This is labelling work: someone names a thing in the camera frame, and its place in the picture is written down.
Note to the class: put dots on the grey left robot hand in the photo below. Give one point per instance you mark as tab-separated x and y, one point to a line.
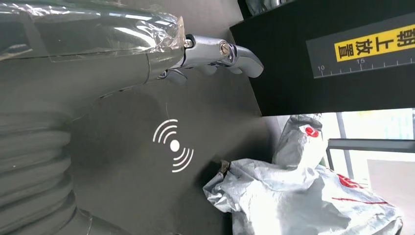
81	58

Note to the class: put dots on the grey poly parcel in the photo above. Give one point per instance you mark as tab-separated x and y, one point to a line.
291	201

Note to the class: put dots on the black inbound scanner machine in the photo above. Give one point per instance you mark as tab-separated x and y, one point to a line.
285	84

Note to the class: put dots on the dark window frame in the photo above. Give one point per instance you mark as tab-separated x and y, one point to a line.
373	145

